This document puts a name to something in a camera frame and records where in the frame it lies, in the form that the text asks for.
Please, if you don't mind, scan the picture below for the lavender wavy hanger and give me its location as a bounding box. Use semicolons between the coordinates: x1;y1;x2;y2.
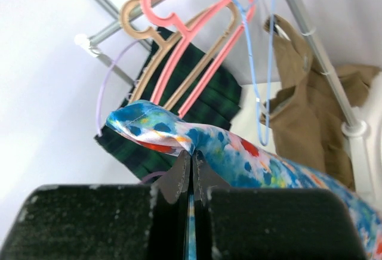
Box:
96;39;168;184

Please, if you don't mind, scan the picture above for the beige plastic hanger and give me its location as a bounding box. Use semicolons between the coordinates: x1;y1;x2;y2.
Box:
119;0;239;110

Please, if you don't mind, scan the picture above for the pink plastic hanger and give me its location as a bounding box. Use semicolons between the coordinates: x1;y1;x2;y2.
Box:
139;0;252;100

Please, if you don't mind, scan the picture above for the dark green plaid skirt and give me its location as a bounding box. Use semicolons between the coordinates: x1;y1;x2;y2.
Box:
94;26;243;185

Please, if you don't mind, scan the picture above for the blue floral skirt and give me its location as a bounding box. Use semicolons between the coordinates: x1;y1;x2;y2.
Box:
106;100;381;259

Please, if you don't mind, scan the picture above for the blue wire hanger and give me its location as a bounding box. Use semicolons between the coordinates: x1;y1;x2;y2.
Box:
231;0;276;147

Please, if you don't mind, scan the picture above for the white metal clothes rack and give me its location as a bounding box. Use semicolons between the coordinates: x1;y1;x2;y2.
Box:
75;0;381;205

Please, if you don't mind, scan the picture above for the tan khaki skirt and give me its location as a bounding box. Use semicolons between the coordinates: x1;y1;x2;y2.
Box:
258;14;382;192

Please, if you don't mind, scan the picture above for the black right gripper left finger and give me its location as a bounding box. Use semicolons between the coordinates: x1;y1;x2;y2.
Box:
1;152;191;259

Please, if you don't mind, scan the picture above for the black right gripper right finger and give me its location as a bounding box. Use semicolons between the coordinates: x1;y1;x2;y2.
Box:
192;152;366;259

